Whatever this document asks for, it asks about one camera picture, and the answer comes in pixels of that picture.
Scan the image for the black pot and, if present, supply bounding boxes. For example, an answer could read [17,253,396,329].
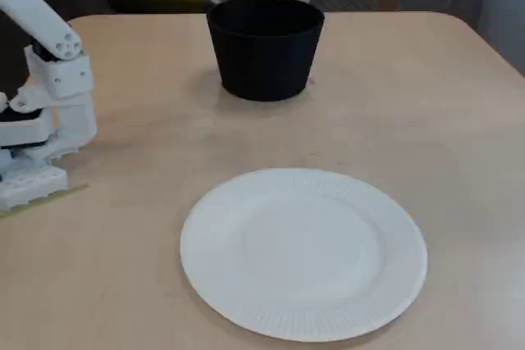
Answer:
[206,0,326,102]

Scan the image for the white paper plate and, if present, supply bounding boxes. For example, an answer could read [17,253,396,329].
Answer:
[179,167,429,343]

